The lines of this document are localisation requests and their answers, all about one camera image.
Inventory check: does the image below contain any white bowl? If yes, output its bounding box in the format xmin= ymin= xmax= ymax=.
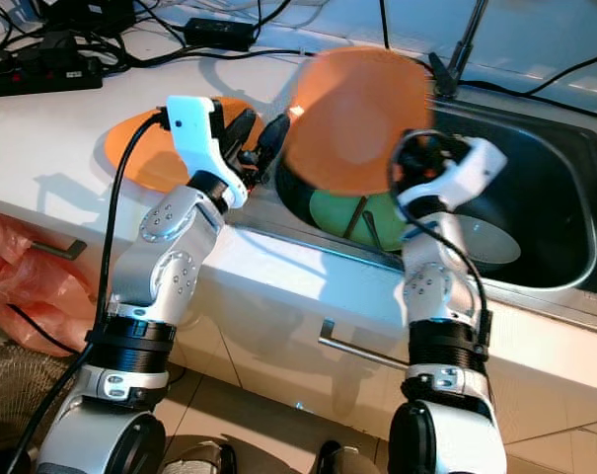
xmin=456 ymin=212 xmax=526 ymax=266

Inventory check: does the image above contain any stainless steel sink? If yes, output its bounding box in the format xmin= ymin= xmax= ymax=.
xmin=254 ymin=74 xmax=597 ymax=332

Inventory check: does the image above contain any thin chrome sink faucet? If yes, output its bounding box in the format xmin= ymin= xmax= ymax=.
xmin=428 ymin=0 xmax=486 ymax=85

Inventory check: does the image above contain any orange plastic plate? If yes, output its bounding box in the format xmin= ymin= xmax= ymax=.
xmin=104 ymin=96 xmax=264 ymax=194

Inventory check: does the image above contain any wire floor fan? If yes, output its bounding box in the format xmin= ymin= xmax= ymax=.
xmin=0 ymin=341 xmax=72 ymax=474

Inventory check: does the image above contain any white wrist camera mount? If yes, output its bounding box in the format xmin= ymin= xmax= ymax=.
xmin=397 ymin=136 xmax=508 ymax=223
xmin=167 ymin=95 xmax=248 ymax=210

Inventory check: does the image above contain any dark cabinet handle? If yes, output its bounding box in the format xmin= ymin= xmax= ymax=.
xmin=32 ymin=235 xmax=90 ymax=263

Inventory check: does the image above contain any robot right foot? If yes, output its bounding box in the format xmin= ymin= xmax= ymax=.
xmin=313 ymin=439 xmax=383 ymax=474

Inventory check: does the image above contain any green plate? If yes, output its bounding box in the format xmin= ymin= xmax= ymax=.
xmin=306 ymin=188 xmax=408 ymax=253

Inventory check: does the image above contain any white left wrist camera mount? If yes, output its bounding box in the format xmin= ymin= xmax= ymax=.
xmin=167 ymin=95 xmax=248 ymax=210

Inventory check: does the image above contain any black power adapter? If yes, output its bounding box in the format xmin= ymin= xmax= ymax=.
xmin=185 ymin=17 xmax=258 ymax=52

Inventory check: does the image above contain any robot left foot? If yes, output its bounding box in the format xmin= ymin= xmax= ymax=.
xmin=170 ymin=439 xmax=235 ymax=474

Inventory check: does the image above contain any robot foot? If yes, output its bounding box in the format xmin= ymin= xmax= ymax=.
xmin=313 ymin=439 xmax=383 ymax=474
xmin=170 ymin=439 xmax=235 ymax=474

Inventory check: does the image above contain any black power brick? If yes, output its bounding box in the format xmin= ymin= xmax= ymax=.
xmin=41 ymin=0 xmax=136 ymax=36

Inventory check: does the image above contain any orange plastic bag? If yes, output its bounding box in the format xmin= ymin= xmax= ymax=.
xmin=0 ymin=212 xmax=87 ymax=356

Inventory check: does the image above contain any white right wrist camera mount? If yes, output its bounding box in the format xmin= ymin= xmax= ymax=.
xmin=397 ymin=136 xmax=508 ymax=223

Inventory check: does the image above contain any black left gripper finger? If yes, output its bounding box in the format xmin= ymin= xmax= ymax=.
xmin=257 ymin=112 xmax=292 ymax=181

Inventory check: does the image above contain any black power cable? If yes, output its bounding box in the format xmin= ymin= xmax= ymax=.
xmin=461 ymin=44 xmax=597 ymax=98

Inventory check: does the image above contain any silver metal utensil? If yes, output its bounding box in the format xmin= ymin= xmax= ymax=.
xmin=362 ymin=212 xmax=386 ymax=250

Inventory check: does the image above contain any white sink cabinet door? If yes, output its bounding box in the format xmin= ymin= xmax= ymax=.
xmin=219 ymin=286 xmax=597 ymax=460

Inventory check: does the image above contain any orange plastic bowl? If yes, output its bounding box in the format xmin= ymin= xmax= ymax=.
xmin=278 ymin=44 xmax=437 ymax=197

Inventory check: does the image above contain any black power strip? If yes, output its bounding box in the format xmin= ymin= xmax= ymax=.
xmin=0 ymin=49 xmax=107 ymax=98

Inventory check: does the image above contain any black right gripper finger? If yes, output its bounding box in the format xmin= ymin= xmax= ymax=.
xmin=387 ymin=130 xmax=415 ymax=194

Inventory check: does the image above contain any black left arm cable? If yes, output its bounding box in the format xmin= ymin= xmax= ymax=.
xmin=7 ymin=107 xmax=176 ymax=474

